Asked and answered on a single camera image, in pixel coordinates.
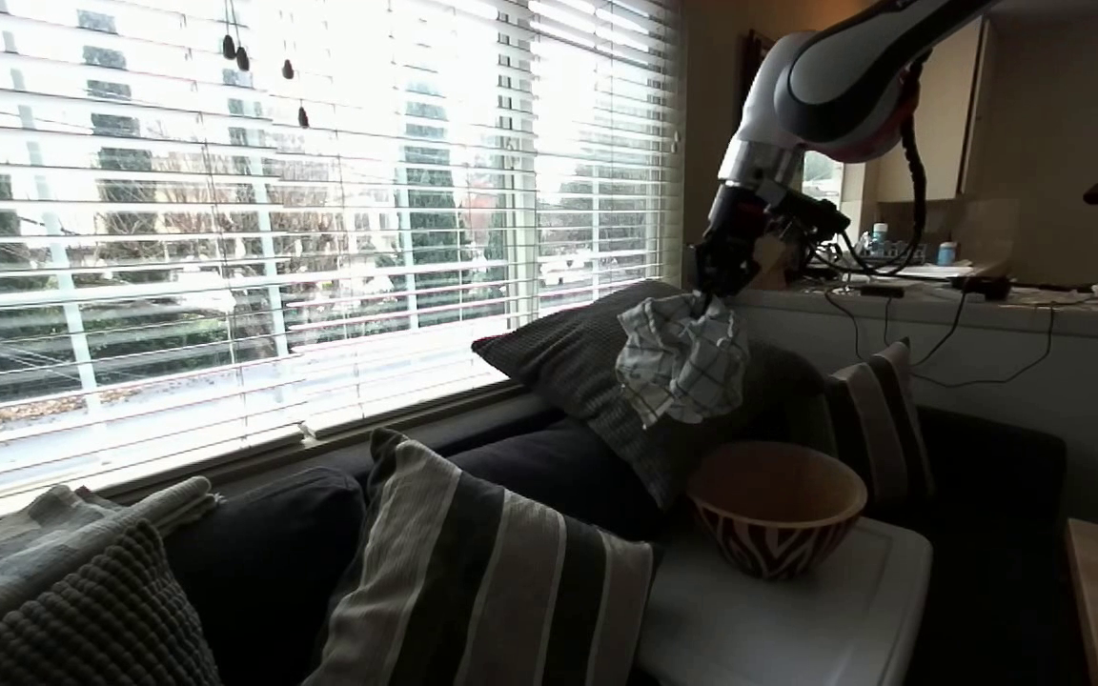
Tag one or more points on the zebra patterned wooden bowl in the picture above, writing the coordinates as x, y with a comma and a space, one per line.
775, 510

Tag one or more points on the checkered white towel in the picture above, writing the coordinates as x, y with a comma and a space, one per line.
681, 360

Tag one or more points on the white tray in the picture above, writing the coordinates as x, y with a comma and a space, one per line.
852, 624

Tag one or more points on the large striped pillow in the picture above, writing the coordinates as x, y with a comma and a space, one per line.
473, 584

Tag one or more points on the white window blinds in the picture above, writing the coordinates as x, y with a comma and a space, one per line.
241, 223

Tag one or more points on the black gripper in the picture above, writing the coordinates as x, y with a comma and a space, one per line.
743, 220

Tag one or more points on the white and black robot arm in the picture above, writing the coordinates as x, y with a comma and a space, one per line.
843, 95

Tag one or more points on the grey knitted pillow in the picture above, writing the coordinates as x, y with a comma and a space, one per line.
118, 619

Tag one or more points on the dark grey pillow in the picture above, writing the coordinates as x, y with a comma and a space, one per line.
569, 363

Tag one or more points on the small striped pillow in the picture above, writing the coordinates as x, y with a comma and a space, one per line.
876, 427

